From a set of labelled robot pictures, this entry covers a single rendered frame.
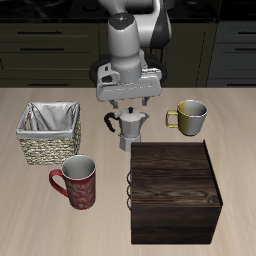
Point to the yellow and white mug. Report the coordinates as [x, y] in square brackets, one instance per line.
[190, 117]

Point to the silver moka pot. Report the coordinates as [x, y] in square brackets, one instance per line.
[130, 128]

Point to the dark kitchen cupboards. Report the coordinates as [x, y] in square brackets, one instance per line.
[50, 53]

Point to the woven basket with white liner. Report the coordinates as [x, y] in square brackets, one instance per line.
[50, 133]

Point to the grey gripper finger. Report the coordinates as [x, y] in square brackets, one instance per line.
[145, 101]
[114, 103]

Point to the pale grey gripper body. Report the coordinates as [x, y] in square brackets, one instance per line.
[133, 88]

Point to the red patterned mug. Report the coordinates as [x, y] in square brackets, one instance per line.
[78, 181]

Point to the dark wooden cabinet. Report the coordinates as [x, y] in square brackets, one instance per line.
[173, 190]

